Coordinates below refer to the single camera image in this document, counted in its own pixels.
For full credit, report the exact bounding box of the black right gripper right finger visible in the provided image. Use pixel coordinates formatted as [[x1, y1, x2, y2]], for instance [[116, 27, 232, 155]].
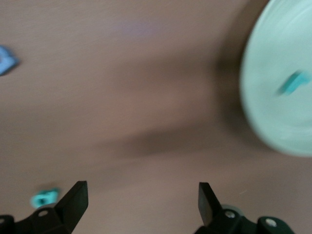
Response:
[[195, 182, 296, 234]]

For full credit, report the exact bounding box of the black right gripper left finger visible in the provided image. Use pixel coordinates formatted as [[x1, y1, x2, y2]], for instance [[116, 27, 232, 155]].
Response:
[[0, 180, 89, 234]]

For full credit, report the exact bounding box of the teal foam letter d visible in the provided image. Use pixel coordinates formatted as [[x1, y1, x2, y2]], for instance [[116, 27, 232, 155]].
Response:
[[29, 187, 60, 208]]

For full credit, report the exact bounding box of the teal foam letter r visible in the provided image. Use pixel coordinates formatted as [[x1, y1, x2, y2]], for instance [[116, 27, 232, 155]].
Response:
[[276, 70, 310, 96]]

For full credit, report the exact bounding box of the brown table cover sheet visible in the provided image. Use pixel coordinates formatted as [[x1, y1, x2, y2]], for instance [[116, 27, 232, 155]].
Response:
[[0, 0, 312, 234]]

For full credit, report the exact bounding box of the blue foam digit six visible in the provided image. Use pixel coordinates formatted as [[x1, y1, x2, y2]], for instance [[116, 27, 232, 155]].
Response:
[[0, 45, 20, 77]]

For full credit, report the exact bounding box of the pale green plate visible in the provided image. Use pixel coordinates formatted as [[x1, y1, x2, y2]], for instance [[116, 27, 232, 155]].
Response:
[[239, 0, 312, 157]]

